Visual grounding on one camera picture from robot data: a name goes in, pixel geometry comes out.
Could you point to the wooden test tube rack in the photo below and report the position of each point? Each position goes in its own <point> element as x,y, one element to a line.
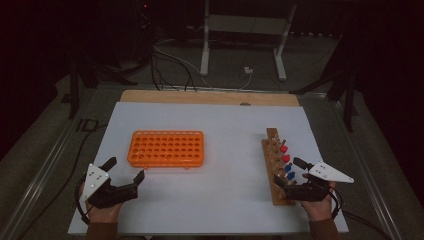
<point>280,199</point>

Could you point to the blue-capped test tube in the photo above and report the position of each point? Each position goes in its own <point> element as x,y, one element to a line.
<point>288,168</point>
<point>291,175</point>

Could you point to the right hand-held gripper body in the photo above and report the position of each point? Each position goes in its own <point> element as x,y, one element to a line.
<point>306,193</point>

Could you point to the orange test tube rack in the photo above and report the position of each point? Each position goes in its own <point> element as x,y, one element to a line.
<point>160,162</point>

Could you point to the person's left hand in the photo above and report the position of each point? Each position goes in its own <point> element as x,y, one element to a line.
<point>103,214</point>

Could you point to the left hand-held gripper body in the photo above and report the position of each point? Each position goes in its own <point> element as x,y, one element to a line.
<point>110,195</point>

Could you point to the person's right hand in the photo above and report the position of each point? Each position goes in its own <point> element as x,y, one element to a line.
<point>318,209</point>

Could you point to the aluminium floor rail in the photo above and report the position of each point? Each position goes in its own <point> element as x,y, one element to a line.
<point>43,166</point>
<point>366,166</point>

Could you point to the dark equipment rack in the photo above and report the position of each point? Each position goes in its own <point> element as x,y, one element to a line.
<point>145,26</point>

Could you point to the white metal stand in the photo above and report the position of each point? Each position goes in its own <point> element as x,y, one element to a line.
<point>204,50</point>

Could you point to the black tripod stand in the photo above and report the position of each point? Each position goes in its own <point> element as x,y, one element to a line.
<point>74,90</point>
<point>348,100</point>

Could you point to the white table mat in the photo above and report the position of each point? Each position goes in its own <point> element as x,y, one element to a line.
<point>226,133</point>

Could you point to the white plug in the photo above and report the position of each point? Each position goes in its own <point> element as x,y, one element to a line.
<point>247,70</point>

